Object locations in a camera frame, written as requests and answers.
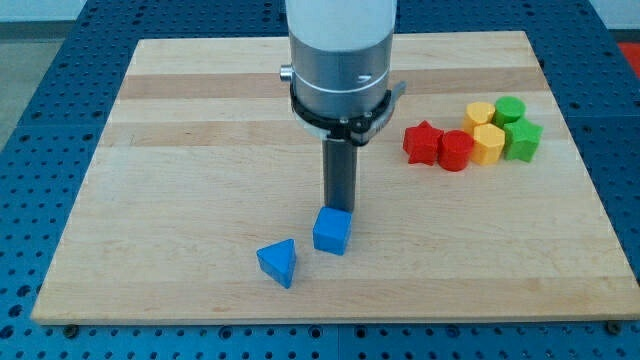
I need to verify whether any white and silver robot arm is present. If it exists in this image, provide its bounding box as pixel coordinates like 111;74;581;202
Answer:
285;0;397;119

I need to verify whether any grey pointer stick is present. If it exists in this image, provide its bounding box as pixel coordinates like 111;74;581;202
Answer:
322;140;357;212

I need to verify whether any blue cube block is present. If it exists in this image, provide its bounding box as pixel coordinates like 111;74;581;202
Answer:
312;207;352;256

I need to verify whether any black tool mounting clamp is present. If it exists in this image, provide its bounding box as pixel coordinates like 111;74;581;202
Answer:
289;81;407;147

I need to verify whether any blue triangle block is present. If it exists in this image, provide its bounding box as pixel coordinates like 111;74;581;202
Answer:
256;239;297;289

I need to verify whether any red star block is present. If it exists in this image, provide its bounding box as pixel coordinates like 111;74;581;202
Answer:
403;121;444;166

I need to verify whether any red cylinder block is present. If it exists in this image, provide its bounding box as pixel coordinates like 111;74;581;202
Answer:
438;130;474;172

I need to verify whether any wooden board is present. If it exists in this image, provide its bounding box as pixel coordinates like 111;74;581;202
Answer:
31;31;639;325

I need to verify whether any yellow heart block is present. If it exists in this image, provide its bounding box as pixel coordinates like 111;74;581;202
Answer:
462;102;495;135

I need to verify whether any yellow hexagon block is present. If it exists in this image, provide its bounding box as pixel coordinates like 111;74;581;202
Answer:
470;124;506;165

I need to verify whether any green cylinder block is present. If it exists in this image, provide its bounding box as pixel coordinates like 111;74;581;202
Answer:
493;96;526;128

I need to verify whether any green star block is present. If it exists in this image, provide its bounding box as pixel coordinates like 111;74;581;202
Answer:
503;117;543;162

